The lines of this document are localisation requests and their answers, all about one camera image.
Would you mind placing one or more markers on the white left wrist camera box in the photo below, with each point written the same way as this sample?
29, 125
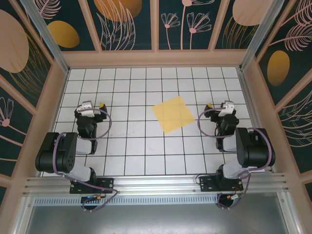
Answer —
85, 108

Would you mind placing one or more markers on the grey metal sheet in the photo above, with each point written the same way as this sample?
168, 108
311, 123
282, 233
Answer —
158, 219

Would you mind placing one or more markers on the aluminium frame post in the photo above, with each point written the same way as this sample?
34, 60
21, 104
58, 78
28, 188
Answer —
48, 39
259, 36

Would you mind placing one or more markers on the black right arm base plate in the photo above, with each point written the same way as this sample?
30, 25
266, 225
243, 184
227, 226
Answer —
207, 185

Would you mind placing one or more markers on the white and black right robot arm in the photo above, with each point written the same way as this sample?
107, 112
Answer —
256, 151

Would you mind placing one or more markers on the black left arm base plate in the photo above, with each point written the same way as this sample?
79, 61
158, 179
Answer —
107, 185

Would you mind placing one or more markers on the aluminium mounting rail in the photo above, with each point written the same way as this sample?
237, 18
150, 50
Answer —
158, 182

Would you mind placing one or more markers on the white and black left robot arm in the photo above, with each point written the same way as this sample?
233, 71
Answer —
53, 156

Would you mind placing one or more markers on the black controller board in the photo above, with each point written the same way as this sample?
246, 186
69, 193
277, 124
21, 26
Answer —
89, 198

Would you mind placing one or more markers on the aluminium side rail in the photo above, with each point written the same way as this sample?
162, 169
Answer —
246, 90

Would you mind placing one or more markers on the yellow square paper sheet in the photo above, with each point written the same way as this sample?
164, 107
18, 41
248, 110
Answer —
173, 114

